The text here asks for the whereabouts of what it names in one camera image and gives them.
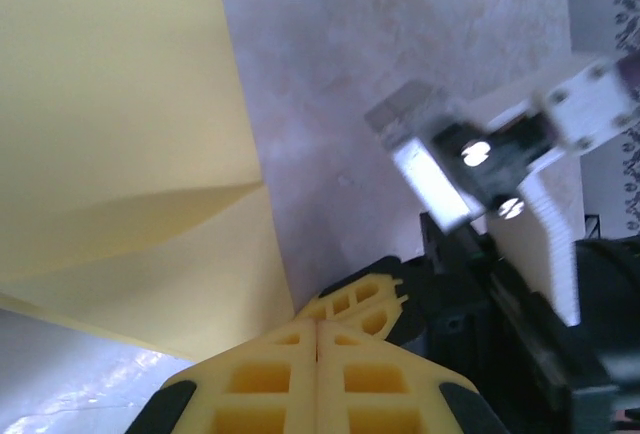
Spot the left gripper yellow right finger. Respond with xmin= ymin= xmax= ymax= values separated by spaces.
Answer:
xmin=319 ymin=321 xmax=501 ymax=434

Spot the yellow cloth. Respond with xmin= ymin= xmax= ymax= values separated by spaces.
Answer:
xmin=0 ymin=0 xmax=296 ymax=363

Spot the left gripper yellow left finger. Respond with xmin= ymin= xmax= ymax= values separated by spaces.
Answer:
xmin=127 ymin=321 xmax=319 ymax=434

